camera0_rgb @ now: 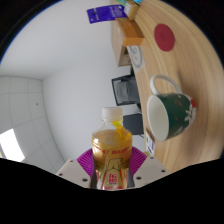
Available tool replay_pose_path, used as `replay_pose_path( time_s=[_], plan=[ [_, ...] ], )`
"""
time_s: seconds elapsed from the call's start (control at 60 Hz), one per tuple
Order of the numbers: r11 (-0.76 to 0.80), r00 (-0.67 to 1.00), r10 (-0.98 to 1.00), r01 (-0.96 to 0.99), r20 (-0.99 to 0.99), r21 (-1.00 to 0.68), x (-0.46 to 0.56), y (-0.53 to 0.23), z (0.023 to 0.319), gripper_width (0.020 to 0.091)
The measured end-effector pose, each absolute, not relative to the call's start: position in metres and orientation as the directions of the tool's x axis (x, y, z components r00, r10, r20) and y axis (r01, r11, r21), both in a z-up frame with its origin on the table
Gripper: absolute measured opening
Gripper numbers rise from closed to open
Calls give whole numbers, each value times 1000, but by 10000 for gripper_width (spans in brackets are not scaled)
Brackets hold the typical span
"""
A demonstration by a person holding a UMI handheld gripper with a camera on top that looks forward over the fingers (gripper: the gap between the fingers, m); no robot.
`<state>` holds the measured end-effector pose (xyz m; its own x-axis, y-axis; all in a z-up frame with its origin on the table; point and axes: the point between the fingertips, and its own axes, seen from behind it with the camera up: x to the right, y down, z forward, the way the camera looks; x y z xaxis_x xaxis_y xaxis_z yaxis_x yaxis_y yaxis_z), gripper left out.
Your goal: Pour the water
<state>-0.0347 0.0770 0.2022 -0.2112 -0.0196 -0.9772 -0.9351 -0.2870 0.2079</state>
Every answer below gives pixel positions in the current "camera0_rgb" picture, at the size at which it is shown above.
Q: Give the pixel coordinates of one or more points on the tan flat packet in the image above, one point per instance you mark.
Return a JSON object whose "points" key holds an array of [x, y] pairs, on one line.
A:
{"points": [[132, 9]]}

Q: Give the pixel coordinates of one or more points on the green patterned mug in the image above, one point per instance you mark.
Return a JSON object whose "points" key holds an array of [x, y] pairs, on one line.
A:
{"points": [[176, 113]]}

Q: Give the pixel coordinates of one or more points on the purple standing pouch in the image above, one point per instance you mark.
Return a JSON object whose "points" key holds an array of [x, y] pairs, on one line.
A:
{"points": [[105, 14]]}

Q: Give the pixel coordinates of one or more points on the orange drink bottle white cap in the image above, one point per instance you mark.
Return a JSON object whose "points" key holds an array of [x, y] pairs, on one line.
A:
{"points": [[112, 150]]}

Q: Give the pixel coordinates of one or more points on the dark grey padded office chair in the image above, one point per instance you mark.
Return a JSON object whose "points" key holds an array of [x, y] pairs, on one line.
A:
{"points": [[134, 123]]}

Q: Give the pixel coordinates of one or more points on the black mesh office chair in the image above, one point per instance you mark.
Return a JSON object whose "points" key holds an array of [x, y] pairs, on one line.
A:
{"points": [[126, 90]]}

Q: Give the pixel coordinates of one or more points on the large ceiling light panel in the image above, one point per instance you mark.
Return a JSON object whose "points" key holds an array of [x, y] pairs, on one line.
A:
{"points": [[11, 146]]}

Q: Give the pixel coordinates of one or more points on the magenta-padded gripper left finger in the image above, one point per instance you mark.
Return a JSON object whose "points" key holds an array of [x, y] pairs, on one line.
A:
{"points": [[71, 171]]}

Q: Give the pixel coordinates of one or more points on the green and white leaflet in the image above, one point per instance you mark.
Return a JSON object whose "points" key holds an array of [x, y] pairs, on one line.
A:
{"points": [[150, 145]]}

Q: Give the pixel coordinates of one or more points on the flat round red coaster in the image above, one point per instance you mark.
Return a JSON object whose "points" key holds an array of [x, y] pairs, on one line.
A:
{"points": [[164, 37]]}

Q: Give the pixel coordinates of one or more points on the orange-brown cardboard box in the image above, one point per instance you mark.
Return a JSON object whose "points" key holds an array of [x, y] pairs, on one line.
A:
{"points": [[131, 31]]}

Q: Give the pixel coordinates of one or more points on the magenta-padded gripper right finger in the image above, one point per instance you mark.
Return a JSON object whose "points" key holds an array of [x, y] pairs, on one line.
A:
{"points": [[151, 170]]}

